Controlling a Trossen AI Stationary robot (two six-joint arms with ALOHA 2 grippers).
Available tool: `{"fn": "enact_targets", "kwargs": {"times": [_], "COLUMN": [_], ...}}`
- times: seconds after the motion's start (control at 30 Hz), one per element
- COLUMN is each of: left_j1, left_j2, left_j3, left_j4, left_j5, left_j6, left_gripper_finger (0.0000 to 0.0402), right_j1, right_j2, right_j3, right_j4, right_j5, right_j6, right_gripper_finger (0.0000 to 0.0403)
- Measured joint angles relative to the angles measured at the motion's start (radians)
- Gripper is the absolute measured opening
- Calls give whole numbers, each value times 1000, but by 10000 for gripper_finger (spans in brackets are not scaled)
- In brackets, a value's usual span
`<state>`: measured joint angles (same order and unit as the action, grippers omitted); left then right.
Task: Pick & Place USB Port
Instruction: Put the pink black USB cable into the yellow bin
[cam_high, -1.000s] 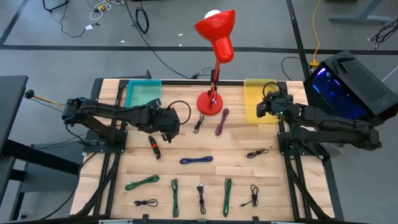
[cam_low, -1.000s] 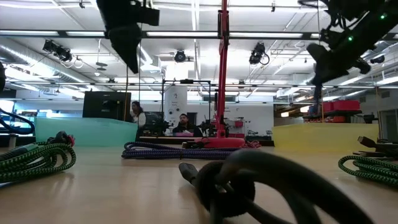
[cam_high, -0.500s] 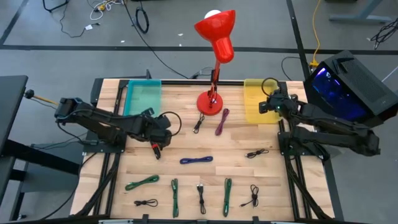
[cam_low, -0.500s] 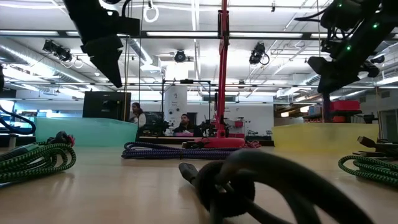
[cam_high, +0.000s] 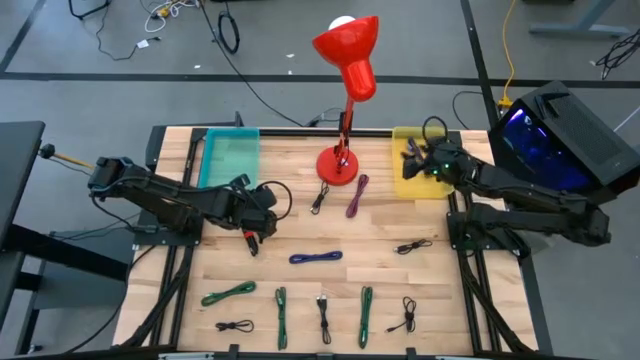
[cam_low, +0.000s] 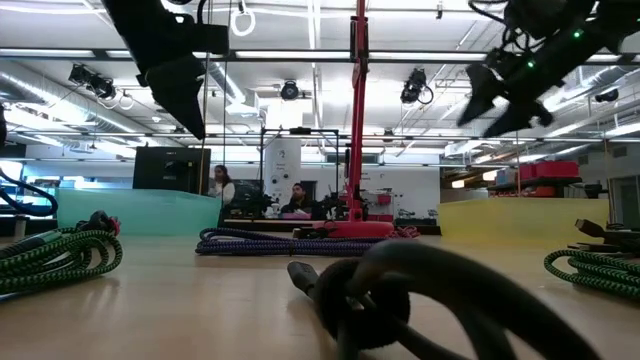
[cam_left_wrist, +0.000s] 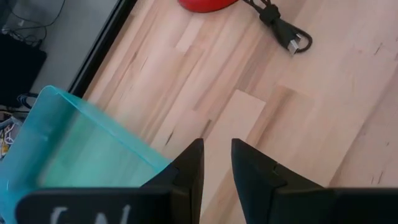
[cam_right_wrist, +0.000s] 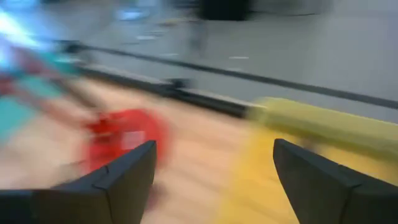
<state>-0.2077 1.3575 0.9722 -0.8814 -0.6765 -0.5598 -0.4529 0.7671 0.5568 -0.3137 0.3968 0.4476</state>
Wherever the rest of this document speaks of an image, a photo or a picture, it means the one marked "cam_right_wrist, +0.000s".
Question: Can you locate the red desk lamp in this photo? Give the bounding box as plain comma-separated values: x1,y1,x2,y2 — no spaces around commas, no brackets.
81,108,171,175

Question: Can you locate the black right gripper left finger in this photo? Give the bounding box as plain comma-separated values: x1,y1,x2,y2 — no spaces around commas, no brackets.
0,140,157,224

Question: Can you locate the black aluminium table frame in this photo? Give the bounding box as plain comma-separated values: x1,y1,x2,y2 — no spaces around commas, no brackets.
77,63,259,119

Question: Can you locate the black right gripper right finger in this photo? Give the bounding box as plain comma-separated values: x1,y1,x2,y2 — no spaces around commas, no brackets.
273,138,398,224

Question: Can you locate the teal plastic bin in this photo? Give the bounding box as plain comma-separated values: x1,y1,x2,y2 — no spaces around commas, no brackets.
0,51,81,142

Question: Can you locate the yellow plastic bin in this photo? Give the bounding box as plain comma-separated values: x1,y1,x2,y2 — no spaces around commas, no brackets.
217,96,398,224

